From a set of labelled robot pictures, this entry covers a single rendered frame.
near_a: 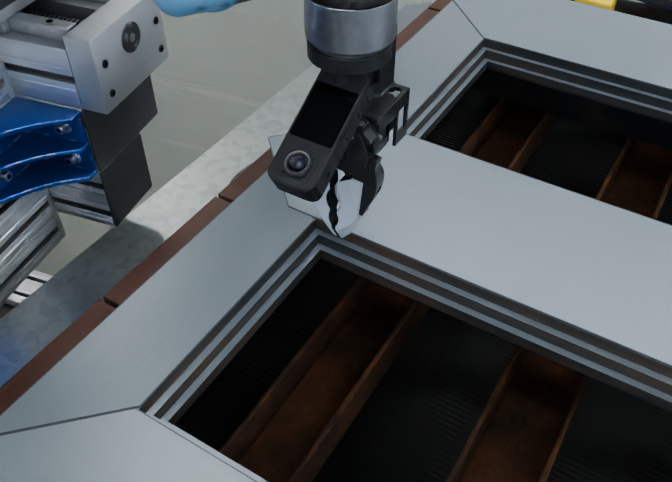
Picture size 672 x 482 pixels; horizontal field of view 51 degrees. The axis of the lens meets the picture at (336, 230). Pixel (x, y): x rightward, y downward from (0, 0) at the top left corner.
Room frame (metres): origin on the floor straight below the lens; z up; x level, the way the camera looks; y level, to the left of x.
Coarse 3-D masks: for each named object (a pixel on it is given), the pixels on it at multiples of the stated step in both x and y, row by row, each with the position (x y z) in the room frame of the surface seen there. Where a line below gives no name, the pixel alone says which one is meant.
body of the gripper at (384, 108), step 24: (312, 48) 0.52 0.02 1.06; (384, 48) 0.52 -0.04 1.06; (336, 72) 0.50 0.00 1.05; (360, 72) 0.50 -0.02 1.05; (384, 72) 0.55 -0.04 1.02; (384, 96) 0.55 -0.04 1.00; (408, 96) 0.56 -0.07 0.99; (384, 120) 0.52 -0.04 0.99; (360, 144) 0.49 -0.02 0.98; (384, 144) 0.55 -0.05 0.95; (336, 168) 0.51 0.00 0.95; (360, 168) 0.49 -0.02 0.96
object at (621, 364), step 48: (480, 48) 0.91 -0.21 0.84; (432, 96) 0.78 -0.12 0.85; (624, 96) 0.81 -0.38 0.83; (336, 240) 0.52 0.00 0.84; (288, 288) 0.47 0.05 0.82; (432, 288) 0.46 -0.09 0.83; (480, 288) 0.45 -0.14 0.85; (240, 336) 0.41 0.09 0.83; (528, 336) 0.41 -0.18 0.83; (576, 336) 0.40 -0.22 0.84; (192, 384) 0.36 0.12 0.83; (624, 384) 0.36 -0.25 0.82
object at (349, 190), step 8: (344, 176) 0.52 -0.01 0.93; (344, 184) 0.51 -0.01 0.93; (352, 184) 0.50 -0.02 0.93; (360, 184) 0.50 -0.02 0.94; (344, 192) 0.51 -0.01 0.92; (352, 192) 0.50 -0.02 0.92; (360, 192) 0.50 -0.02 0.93; (344, 200) 0.51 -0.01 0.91; (352, 200) 0.50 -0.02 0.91; (360, 200) 0.50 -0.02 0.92; (344, 208) 0.51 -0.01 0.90; (352, 208) 0.50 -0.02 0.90; (344, 216) 0.51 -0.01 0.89; (352, 216) 0.50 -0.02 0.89; (360, 216) 0.50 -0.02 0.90; (344, 224) 0.51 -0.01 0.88; (352, 224) 0.50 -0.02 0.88; (344, 232) 0.51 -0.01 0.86
